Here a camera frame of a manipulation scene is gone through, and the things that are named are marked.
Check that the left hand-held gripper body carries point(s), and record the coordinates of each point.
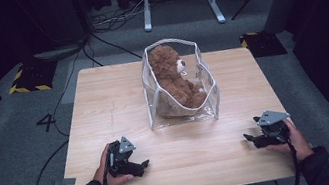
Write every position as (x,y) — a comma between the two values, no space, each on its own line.
(121,157)

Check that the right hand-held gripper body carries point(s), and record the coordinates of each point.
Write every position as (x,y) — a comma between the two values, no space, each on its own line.
(274,126)

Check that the transparent bag with white trim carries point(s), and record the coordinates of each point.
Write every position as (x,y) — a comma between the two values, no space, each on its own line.
(190,115)

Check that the brown teddy bear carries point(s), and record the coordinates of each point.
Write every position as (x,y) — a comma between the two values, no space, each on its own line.
(171,77)

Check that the person's left hand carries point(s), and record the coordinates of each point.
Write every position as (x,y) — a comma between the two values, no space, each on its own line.
(106,180)

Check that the person's right hand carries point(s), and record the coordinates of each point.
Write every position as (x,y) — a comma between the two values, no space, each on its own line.
(298,144)

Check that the grey floor tape piece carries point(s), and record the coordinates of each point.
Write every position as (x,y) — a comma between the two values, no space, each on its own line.
(66,182)

